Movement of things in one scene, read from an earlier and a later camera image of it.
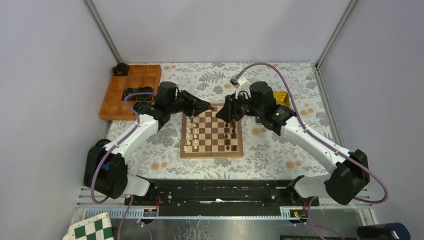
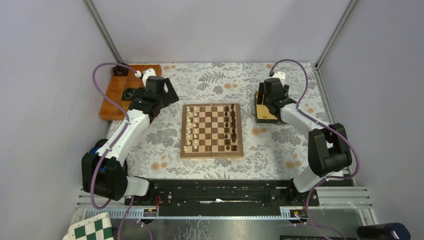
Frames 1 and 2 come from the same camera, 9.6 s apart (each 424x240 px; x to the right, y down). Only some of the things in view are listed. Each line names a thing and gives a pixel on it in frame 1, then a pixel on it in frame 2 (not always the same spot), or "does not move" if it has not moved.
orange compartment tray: (113, 107) does not move
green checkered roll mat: (97, 227) does not move
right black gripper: (231, 106) → (261, 91)
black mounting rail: (221, 197) does not move
